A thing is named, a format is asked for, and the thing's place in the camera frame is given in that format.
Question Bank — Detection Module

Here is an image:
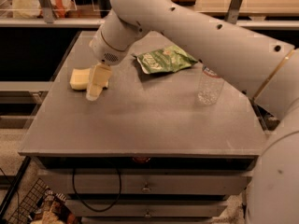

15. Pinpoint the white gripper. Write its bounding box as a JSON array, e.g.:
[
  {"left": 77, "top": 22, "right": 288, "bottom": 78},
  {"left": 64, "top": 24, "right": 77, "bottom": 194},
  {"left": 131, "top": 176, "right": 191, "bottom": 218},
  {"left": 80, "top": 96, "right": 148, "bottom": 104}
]
[{"left": 86, "top": 10, "right": 140, "bottom": 101}]

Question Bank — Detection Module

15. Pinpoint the yellow sponge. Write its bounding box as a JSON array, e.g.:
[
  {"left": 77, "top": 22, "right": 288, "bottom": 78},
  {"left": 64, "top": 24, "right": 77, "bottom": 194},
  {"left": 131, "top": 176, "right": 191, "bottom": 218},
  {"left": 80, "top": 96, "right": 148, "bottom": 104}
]
[{"left": 68, "top": 66, "right": 109, "bottom": 91}]

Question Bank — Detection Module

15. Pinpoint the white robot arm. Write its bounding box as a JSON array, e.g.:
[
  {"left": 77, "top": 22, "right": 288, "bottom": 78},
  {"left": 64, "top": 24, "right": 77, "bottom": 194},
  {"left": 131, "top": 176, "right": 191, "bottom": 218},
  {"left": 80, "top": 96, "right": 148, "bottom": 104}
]
[{"left": 91, "top": 0, "right": 299, "bottom": 224}]

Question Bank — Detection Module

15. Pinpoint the green chip bag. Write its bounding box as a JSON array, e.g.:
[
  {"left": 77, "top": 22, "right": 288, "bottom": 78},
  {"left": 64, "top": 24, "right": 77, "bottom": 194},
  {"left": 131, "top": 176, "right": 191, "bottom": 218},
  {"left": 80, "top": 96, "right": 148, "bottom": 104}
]
[{"left": 135, "top": 45, "right": 198, "bottom": 74}]

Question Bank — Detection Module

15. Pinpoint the grey drawer cabinet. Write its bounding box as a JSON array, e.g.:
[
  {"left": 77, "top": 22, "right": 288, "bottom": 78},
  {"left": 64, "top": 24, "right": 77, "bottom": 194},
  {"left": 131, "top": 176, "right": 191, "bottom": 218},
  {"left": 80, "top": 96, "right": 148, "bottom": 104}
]
[{"left": 21, "top": 31, "right": 265, "bottom": 224}]

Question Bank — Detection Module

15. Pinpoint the white plastic bag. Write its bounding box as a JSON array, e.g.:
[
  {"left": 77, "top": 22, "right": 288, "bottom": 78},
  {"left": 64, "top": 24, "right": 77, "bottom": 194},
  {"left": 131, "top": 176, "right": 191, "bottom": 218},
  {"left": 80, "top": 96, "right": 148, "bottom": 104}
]
[{"left": 12, "top": 0, "right": 73, "bottom": 19}]

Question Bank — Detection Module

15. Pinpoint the clear plastic water bottle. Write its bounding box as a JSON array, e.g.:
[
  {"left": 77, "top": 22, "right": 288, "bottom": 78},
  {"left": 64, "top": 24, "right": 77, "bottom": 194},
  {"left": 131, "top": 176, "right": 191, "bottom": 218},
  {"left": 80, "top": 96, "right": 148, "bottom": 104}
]
[{"left": 198, "top": 66, "right": 224, "bottom": 105}]

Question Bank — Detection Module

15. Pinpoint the metal shelf rail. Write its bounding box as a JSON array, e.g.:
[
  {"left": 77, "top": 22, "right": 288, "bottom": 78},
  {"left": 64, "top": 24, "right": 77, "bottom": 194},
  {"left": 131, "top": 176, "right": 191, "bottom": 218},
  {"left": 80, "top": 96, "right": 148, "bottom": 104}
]
[{"left": 0, "top": 18, "right": 299, "bottom": 31}]

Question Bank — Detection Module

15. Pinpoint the black cable loop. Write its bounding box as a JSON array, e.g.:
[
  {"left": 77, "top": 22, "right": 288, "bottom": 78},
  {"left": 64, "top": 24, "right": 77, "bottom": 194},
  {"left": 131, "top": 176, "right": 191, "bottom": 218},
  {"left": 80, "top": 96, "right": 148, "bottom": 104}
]
[{"left": 71, "top": 167, "right": 122, "bottom": 213}]

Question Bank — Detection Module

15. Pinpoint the black wire basket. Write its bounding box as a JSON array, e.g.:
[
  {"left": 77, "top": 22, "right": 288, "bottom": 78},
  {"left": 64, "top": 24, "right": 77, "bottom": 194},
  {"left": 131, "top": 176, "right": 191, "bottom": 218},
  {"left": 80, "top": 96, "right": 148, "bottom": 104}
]
[{"left": 6, "top": 177, "right": 78, "bottom": 224}]

